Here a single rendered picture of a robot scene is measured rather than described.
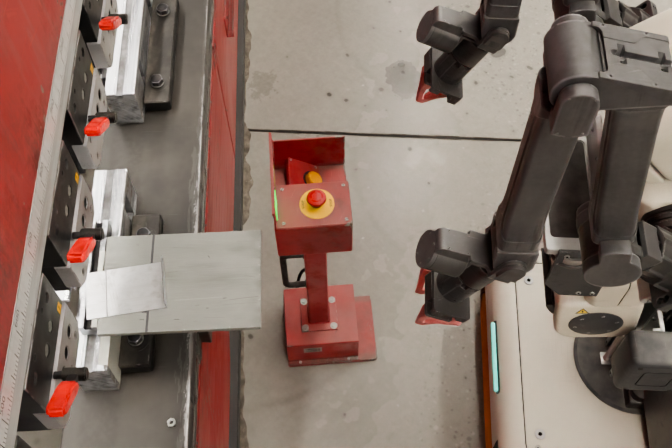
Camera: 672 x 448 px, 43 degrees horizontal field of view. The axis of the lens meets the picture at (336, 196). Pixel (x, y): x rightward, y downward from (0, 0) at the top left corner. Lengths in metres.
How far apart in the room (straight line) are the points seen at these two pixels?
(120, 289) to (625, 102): 0.88
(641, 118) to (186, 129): 1.04
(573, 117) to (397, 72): 2.11
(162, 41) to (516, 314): 1.09
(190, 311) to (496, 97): 1.76
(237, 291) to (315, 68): 1.66
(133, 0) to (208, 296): 0.73
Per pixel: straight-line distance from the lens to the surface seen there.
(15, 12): 1.08
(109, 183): 1.61
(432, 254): 1.21
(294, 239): 1.76
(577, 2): 1.42
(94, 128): 1.24
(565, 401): 2.16
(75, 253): 1.13
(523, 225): 1.13
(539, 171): 1.03
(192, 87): 1.83
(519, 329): 2.21
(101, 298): 1.45
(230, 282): 1.43
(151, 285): 1.44
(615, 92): 0.90
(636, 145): 1.00
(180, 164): 1.71
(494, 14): 1.42
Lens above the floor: 2.27
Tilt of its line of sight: 58 degrees down
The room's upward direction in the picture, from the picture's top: 1 degrees counter-clockwise
